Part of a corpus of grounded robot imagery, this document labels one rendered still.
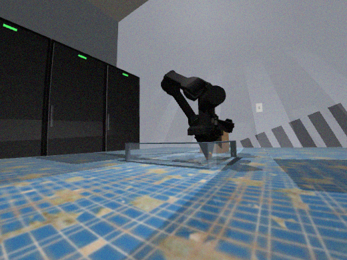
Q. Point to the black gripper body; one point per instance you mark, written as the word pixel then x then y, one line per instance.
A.
pixel 204 127

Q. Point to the low clear corner walls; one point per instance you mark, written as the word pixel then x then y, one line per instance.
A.
pixel 211 155

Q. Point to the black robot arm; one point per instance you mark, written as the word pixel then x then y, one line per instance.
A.
pixel 193 87

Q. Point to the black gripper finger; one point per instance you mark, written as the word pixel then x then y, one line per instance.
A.
pixel 214 139
pixel 204 138

